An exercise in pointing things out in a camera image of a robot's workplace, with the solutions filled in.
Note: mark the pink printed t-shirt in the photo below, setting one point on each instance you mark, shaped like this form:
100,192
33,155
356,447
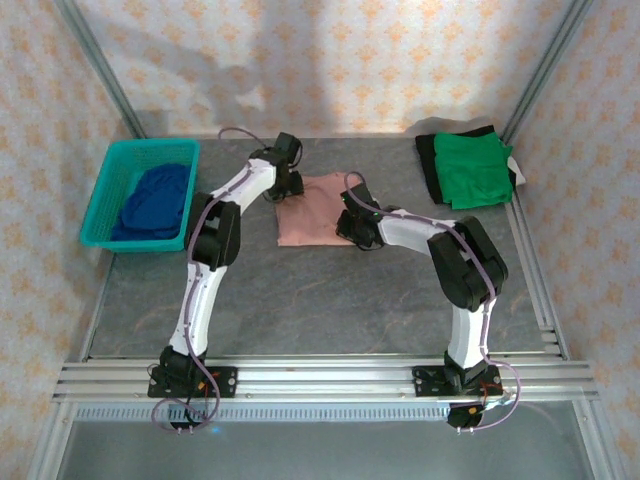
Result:
310,220

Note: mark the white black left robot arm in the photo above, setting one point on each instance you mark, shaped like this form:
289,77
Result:
197,310

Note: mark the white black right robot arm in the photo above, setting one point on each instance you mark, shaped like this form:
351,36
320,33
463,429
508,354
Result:
467,335

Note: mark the blue t-shirt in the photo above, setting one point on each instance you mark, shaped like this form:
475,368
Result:
155,200

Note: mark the white folded t-shirt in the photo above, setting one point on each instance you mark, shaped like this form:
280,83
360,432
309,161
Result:
517,172

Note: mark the teal plastic basket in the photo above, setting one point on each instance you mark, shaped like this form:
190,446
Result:
100,200

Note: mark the aluminium table rear rail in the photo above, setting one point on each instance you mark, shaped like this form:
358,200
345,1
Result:
350,135

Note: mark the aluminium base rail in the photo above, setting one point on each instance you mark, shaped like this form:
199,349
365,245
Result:
325,380

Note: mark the aluminium frame post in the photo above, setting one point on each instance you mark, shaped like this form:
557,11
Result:
100,65
545,65

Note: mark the aluminium frame leg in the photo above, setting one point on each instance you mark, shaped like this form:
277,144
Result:
597,445
50,445

